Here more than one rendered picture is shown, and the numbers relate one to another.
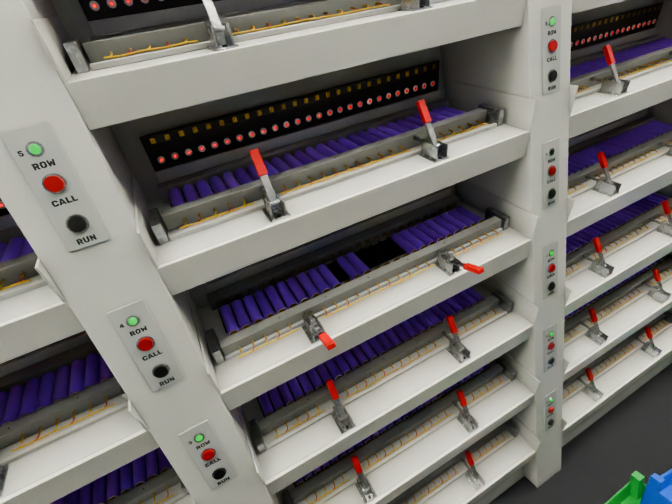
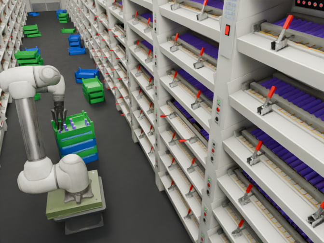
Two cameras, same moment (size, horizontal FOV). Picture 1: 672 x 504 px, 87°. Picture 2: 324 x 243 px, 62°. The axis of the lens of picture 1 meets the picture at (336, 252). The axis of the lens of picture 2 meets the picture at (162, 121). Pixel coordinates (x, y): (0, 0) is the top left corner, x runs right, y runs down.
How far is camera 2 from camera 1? 1.45 m
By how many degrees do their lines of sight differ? 76
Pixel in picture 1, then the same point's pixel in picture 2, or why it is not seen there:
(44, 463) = (151, 92)
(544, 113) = (214, 128)
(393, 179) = (183, 101)
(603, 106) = (236, 155)
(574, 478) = not seen: outside the picture
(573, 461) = not seen: outside the picture
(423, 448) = (182, 182)
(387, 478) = (174, 173)
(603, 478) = not seen: outside the picture
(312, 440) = (168, 139)
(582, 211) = (224, 186)
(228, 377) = (163, 107)
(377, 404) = (175, 151)
